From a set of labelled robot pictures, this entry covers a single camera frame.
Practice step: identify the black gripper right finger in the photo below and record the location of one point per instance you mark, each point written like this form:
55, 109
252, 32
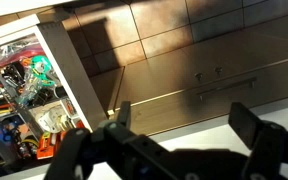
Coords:
270, 146

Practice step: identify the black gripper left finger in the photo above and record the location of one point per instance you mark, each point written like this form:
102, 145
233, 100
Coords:
117, 143

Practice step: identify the open wooden tool drawer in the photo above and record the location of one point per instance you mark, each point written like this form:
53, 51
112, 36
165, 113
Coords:
67, 73

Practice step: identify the white plug adapter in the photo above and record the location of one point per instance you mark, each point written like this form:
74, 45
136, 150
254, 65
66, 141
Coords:
52, 120

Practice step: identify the black cylinder flashlight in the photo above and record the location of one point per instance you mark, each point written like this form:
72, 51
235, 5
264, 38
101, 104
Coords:
60, 92

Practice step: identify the small metal cabinet knob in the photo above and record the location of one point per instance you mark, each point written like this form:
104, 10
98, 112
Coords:
218, 70
199, 76

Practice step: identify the brown wooden cabinet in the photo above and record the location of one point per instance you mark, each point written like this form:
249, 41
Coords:
250, 50

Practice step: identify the green plastic tool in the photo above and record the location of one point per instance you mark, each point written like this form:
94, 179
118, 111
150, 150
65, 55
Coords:
40, 65

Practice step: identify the blue tool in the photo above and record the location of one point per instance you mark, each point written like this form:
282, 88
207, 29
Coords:
0, 130

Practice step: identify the clear plastic bag red contents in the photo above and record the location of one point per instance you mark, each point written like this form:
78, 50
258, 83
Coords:
14, 53

